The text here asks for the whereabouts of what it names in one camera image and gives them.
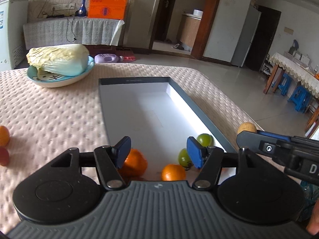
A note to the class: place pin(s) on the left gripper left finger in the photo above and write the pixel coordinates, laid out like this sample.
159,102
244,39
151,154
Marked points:
109,159

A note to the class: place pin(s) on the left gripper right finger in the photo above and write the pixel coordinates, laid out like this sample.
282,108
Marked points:
208,160

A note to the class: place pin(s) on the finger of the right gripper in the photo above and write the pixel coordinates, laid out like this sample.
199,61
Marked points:
252,140
271,134

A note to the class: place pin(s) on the green fruit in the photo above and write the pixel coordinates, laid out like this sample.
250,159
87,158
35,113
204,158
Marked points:
184,159
205,140

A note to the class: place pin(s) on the brown longan fruit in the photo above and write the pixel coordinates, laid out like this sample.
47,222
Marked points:
247,126

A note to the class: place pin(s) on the large orange mandarin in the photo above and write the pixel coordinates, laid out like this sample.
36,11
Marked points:
135,165

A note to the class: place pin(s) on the small orange kumquat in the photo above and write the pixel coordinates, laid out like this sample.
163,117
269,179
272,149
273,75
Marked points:
173,172
4,136

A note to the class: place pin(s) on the grey white cardboard box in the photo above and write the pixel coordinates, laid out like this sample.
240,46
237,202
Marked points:
158,116

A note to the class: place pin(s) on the wooden kitchen cabinet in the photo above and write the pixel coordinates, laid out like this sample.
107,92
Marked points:
187,31

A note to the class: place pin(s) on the blue plastic stool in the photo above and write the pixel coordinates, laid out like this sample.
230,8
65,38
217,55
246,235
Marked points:
300,97
284,84

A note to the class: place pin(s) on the wooden side table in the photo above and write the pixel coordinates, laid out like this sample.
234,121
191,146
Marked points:
305,77

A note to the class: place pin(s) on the pink quilted table cover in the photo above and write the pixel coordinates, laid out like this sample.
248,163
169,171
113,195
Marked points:
43,122

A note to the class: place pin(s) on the white blue plate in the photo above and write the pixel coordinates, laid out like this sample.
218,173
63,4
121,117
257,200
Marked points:
52,80

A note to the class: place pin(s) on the purple detergent bottle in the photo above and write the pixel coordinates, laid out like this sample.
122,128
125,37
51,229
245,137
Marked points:
108,58

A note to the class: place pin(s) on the red floor scale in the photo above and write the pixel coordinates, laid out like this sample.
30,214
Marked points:
126,54

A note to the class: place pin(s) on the red fruit on table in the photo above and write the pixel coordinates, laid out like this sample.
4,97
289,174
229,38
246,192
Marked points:
4,156

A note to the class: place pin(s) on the napa cabbage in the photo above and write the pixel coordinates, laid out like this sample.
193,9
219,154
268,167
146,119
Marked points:
67,59

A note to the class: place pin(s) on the silver refrigerator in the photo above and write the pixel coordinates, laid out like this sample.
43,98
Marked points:
246,37

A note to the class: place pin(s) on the cloth covered TV cabinet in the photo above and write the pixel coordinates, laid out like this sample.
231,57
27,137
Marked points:
72,30

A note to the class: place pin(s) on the blue glass bottle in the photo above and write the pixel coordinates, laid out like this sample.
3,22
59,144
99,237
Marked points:
82,11

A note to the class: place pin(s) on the orange gift bag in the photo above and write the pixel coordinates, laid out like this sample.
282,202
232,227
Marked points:
107,9

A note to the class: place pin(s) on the white chest freezer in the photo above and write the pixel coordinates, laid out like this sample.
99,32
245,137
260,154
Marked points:
13,17

